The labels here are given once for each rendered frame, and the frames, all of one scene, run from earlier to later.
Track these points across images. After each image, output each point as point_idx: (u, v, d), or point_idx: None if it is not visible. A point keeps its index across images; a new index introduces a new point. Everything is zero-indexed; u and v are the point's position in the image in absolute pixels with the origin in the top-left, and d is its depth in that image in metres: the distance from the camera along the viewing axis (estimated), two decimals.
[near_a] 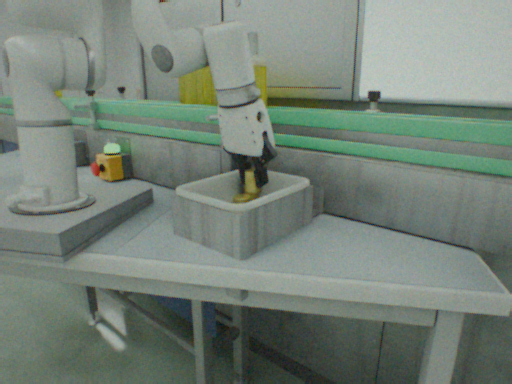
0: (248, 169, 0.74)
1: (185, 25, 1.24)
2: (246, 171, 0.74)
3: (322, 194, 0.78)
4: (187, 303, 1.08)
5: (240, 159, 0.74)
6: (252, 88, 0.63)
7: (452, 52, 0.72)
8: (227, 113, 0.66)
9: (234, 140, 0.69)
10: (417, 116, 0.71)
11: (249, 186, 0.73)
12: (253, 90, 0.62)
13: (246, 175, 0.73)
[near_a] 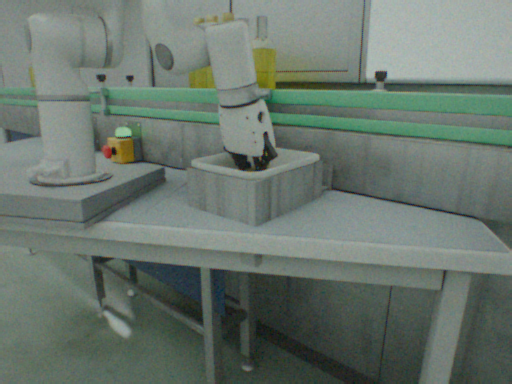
0: (225, 12, 0.96)
1: (193, 13, 1.26)
2: (223, 14, 0.96)
3: (331, 170, 0.80)
4: (196, 284, 1.11)
5: (240, 159, 0.74)
6: (253, 88, 0.63)
7: (457, 32, 0.75)
8: (228, 113, 0.66)
9: (235, 140, 0.69)
10: (423, 93, 0.73)
11: None
12: (254, 90, 0.62)
13: (231, 15, 0.96)
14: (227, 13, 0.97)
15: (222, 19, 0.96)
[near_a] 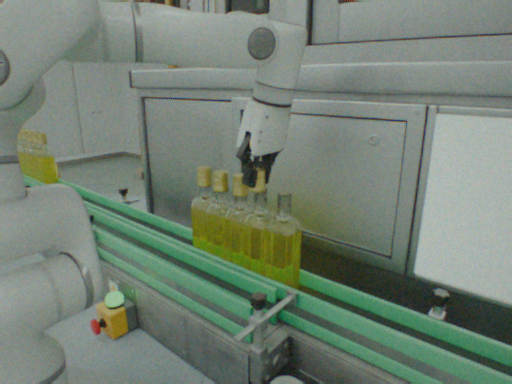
0: (237, 175, 0.78)
1: (197, 131, 1.08)
2: (235, 179, 0.78)
3: None
4: None
5: (252, 163, 0.70)
6: None
7: None
8: (277, 113, 0.66)
9: (271, 140, 0.68)
10: (500, 346, 0.56)
11: (247, 188, 0.79)
12: None
13: None
14: (239, 174, 0.79)
15: (234, 184, 0.78)
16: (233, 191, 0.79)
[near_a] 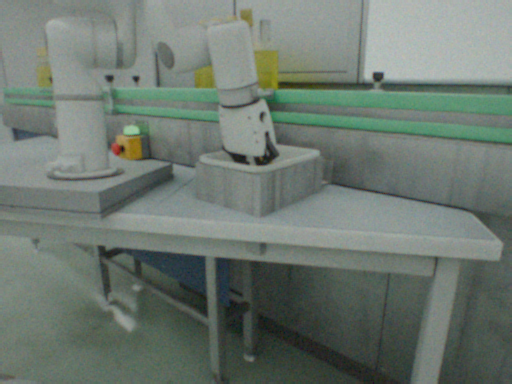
0: (230, 15, 1.00)
1: (198, 16, 1.31)
2: (228, 17, 1.00)
3: (331, 166, 0.85)
4: (201, 276, 1.15)
5: (240, 159, 0.73)
6: (255, 88, 0.63)
7: (449, 35, 0.79)
8: (229, 113, 0.66)
9: (235, 140, 0.69)
10: (417, 93, 0.78)
11: None
12: (256, 90, 0.62)
13: (235, 18, 1.00)
14: None
15: None
16: None
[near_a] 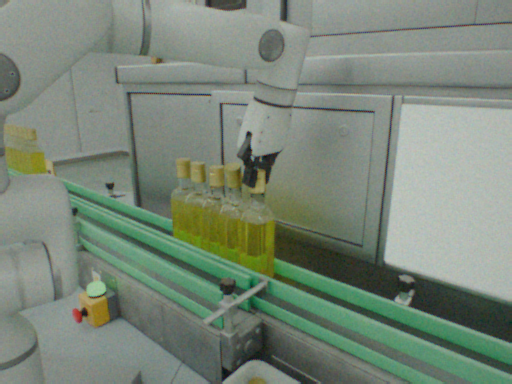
0: (213, 166, 0.80)
1: (180, 125, 1.10)
2: (211, 169, 0.79)
3: None
4: None
5: (252, 163, 0.70)
6: None
7: (505, 245, 0.59)
8: (279, 113, 0.66)
9: (272, 140, 0.68)
10: (461, 329, 0.57)
11: (223, 179, 0.81)
12: None
13: (220, 170, 0.80)
14: (215, 165, 0.81)
15: (210, 174, 0.80)
16: (210, 182, 0.81)
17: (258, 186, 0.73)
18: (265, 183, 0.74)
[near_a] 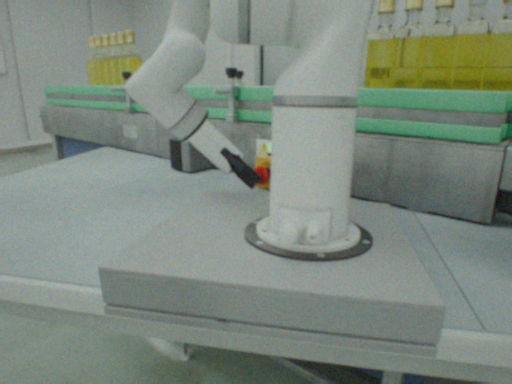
0: None
1: None
2: None
3: None
4: None
5: None
6: None
7: None
8: (210, 121, 0.67)
9: None
10: None
11: None
12: None
13: None
14: None
15: None
16: (440, 1, 0.68)
17: None
18: None
